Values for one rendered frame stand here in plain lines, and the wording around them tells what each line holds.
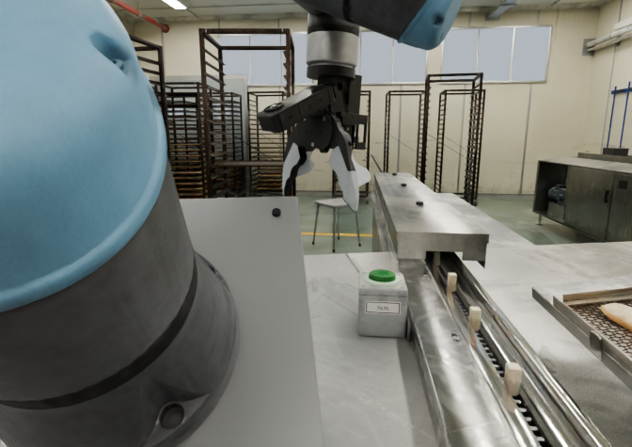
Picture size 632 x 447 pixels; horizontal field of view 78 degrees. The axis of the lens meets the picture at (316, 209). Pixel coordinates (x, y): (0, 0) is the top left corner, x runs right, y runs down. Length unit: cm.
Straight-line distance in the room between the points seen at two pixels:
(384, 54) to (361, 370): 709
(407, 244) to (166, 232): 68
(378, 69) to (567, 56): 315
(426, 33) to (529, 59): 751
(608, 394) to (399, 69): 704
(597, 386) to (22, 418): 56
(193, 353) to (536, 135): 782
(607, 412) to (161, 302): 48
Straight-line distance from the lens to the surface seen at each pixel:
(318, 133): 57
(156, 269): 17
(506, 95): 778
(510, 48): 787
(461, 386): 45
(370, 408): 47
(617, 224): 420
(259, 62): 766
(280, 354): 30
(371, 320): 59
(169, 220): 17
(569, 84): 818
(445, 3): 44
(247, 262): 33
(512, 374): 49
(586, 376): 61
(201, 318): 24
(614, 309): 60
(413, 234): 81
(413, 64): 747
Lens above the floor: 111
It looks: 11 degrees down
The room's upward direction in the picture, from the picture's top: straight up
